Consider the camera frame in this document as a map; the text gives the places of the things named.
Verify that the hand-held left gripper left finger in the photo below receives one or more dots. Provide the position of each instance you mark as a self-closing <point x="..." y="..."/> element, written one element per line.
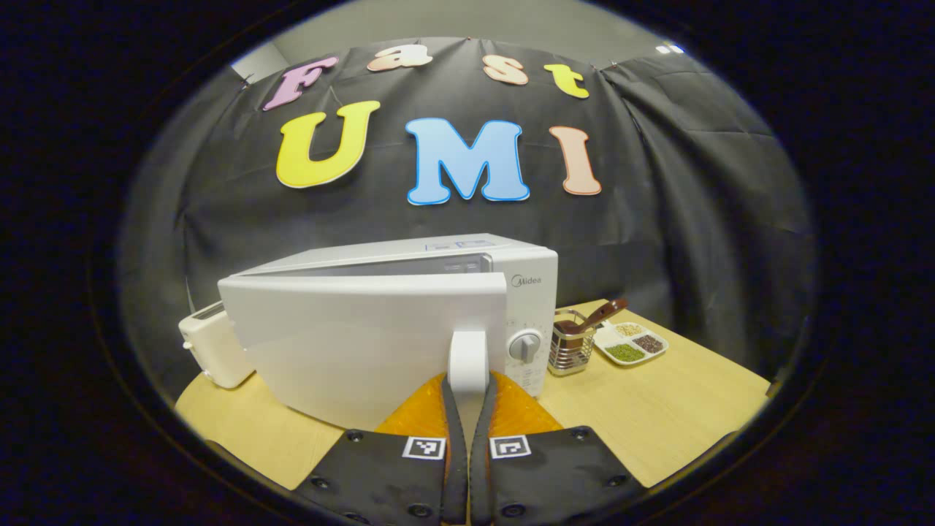
<point x="454" y="467"/>

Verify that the black backdrop cloth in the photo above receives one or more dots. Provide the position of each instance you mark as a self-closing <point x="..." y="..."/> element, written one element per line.
<point x="694" y="219"/>

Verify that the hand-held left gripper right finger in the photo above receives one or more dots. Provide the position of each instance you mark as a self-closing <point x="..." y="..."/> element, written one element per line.
<point x="478" y="475"/>

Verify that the white microwave oven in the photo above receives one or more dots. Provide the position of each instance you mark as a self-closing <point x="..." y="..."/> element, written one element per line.
<point x="365" y="343"/>

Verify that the white divided plate of grains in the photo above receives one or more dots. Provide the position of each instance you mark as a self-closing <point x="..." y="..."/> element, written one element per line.
<point x="628" y="353"/>

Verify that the white toaster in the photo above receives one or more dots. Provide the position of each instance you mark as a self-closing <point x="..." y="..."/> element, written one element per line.
<point x="212" y="351"/>

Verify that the small ceiling light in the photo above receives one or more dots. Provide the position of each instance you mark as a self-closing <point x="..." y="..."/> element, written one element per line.
<point x="670" y="49"/>

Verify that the brown spoon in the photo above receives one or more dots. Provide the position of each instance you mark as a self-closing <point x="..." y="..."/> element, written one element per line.
<point x="603" y="313"/>

